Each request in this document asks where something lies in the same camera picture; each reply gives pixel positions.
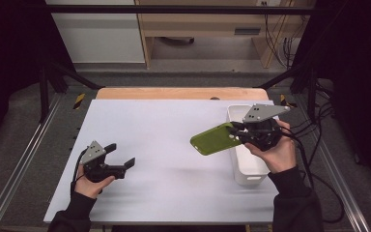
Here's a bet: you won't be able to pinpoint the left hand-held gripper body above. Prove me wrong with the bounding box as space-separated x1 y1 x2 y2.
80 140 127 184

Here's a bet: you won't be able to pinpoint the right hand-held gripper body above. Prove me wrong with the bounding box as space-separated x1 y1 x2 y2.
238 103 292 153

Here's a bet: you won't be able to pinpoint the green phone case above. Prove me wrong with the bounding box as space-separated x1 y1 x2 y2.
189 121 243 157

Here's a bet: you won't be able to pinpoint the white plastic bin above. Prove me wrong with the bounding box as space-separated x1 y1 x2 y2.
226 103 271 187

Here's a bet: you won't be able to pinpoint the person's left hand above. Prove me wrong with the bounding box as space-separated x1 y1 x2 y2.
73 163 116 200

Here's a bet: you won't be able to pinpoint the person's right hand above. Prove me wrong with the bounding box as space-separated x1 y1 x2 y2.
243 119 298 175

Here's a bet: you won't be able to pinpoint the white table mat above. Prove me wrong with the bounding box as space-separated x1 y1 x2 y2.
43 99 293 225

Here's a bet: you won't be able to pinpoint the wooden table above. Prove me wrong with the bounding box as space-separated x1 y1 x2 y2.
95 86 270 101

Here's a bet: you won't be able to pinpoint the light wooden desk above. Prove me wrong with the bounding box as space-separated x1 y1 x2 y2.
134 0 317 70

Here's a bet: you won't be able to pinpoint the black curtain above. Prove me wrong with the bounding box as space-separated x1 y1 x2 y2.
294 0 371 194
0 0 75 159

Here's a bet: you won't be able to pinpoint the white cabinet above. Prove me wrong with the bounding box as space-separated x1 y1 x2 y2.
43 0 146 64

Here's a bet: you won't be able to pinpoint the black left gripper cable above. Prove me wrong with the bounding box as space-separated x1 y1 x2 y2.
71 149 88 194

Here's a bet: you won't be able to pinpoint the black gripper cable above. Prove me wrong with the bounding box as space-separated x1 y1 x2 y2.
279 127 346 224
71 149 88 194

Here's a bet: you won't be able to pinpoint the black frame strut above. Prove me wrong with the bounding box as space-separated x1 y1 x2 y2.
254 62 318 122
38 62 105 124

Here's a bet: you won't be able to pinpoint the black floor cables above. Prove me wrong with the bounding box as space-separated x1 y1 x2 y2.
284 80 336 141

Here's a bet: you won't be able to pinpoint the hanging black cables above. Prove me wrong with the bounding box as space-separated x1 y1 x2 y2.
263 14 303 70

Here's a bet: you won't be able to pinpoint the aluminium rail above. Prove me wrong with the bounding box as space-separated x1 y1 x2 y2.
0 93 64 232
294 95 371 232

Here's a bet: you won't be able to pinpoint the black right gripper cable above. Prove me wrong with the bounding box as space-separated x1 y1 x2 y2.
279 127 346 224

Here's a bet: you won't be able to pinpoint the black horizontal frame bar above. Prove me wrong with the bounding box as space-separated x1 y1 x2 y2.
44 4 320 15

